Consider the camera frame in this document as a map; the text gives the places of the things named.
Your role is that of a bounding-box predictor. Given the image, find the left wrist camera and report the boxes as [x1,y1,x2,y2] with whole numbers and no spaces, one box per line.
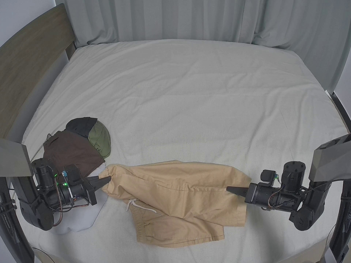
[63,164,82,186]

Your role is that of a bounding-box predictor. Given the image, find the brown garment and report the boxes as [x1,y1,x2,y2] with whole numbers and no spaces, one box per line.
[43,130,106,180]

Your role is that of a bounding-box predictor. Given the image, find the black garment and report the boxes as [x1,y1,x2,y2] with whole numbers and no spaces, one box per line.
[67,117,99,139]

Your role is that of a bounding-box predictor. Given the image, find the white garment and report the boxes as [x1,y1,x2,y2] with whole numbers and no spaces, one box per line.
[53,165,110,235]

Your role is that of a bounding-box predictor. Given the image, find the bed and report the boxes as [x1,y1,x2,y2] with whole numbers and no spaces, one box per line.
[0,4,351,263]

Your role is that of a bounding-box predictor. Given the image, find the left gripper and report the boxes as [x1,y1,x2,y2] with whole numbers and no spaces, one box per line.
[65,176,98,206]

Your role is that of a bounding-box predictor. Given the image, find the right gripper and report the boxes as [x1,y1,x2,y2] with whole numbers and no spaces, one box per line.
[245,182,278,209]

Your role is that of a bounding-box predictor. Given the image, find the pale green curtain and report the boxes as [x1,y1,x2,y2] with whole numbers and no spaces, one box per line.
[61,0,254,49]
[244,0,351,94]

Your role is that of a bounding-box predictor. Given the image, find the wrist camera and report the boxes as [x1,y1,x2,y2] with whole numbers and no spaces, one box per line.
[63,164,82,186]
[260,169,277,187]

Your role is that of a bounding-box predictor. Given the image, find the beige shorts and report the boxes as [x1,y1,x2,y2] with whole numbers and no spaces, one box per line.
[99,160,252,248]

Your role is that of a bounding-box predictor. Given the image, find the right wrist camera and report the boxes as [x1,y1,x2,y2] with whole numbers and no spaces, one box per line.
[260,169,277,187]

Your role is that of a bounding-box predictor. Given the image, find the olive green garment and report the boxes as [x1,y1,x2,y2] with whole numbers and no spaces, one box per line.
[88,120,112,158]

